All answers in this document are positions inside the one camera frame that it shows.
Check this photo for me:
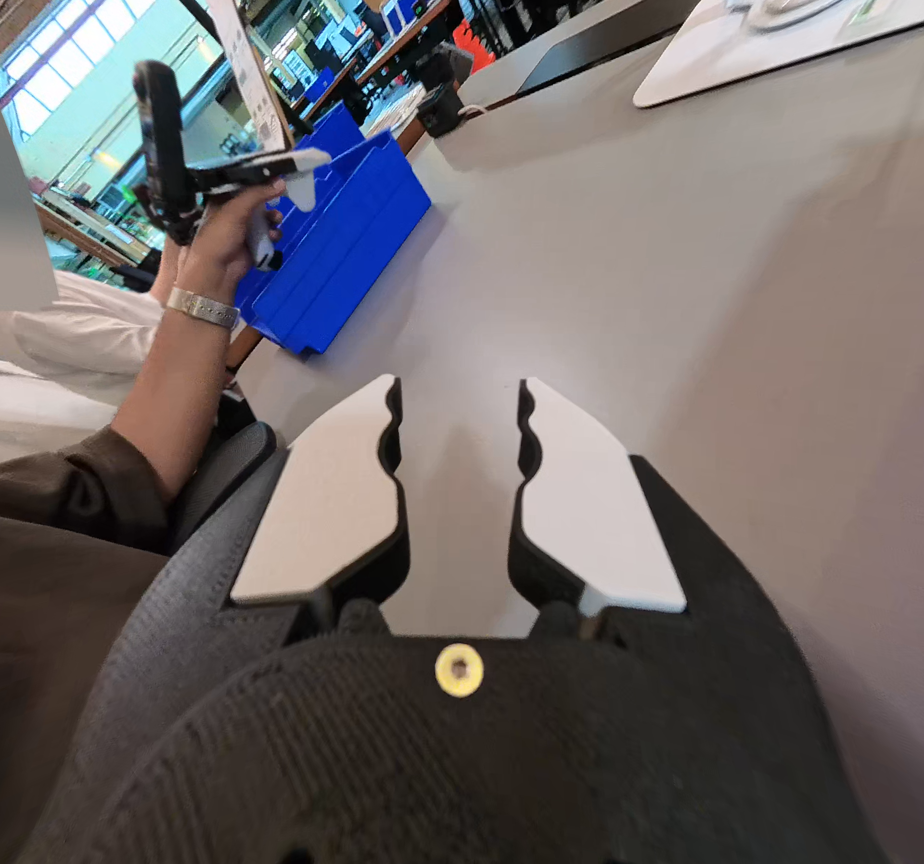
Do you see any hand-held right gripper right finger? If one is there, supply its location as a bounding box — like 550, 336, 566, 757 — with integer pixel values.
507, 376, 688, 640

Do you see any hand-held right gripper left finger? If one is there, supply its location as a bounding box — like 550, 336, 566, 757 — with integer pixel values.
230, 373, 411, 619

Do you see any person's left forearm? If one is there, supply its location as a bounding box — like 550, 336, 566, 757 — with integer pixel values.
112, 311, 233, 504

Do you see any wood-edged background desk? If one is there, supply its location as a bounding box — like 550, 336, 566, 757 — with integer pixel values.
289, 0, 506, 121

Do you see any person's left hand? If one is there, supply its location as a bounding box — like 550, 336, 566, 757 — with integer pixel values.
173, 178, 287, 302

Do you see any blue bin with tag label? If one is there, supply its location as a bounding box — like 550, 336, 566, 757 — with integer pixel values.
285, 100, 365, 165

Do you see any printed paper sheet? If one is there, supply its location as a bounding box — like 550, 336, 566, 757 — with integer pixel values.
361, 84, 427, 136

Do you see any black battery charger case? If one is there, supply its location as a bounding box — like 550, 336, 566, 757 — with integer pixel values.
415, 52, 466, 139

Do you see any silver wristwatch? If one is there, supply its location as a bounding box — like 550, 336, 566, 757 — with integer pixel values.
165, 286, 241, 332

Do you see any orange traffic cone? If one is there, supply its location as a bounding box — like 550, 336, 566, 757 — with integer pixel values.
451, 21, 499, 74

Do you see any wooden document stand white base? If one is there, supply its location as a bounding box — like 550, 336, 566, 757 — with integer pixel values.
505, 0, 924, 110

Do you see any dark desk cable cover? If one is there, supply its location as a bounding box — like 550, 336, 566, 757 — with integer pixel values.
516, 30, 676, 96

